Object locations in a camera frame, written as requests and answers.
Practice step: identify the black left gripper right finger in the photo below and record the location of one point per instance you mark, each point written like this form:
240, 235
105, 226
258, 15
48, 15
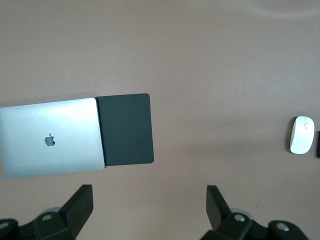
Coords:
217, 210

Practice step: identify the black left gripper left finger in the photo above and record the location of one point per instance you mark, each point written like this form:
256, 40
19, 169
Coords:
77, 207

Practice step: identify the white computer mouse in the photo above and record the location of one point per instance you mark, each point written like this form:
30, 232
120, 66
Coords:
302, 136

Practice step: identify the black smartphone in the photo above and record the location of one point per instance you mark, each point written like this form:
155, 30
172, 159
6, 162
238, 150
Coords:
318, 145

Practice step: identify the black mouse pad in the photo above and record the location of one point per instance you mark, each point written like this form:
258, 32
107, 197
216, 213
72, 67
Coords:
127, 130

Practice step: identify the silver closed laptop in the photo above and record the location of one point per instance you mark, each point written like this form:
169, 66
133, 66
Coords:
50, 120

